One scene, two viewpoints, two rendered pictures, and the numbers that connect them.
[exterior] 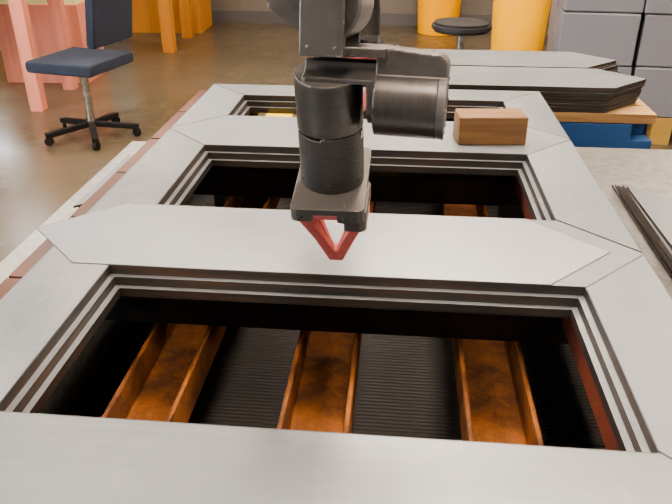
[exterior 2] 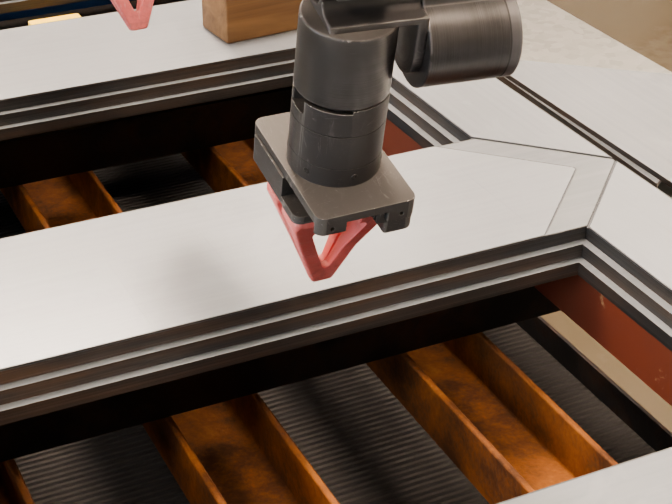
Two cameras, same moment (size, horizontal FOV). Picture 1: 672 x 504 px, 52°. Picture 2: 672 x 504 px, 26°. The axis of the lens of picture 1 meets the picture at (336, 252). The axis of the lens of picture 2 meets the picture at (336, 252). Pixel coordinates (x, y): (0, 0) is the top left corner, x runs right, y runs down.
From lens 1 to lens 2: 0.45 m
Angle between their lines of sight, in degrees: 27
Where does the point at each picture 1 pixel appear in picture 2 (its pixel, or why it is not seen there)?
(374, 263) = (292, 272)
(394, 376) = not seen: hidden behind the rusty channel
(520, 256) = (474, 205)
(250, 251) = (86, 309)
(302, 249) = (164, 282)
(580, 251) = (541, 177)
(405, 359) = not seen: hidden behind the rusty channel
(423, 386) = (309, 453)
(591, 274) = (579, 206)
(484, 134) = (266, 18)
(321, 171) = (347, 155)
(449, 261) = (391, 239)
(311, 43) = not seen: outside the picture
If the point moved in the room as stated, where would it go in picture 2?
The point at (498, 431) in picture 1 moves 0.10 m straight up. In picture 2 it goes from (520, 465) to (528, 361)
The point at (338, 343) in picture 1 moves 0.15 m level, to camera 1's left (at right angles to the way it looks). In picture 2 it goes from (207, 422) to (37, 480)
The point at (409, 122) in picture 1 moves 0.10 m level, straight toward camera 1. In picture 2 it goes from (478, 63) to (573, 131)
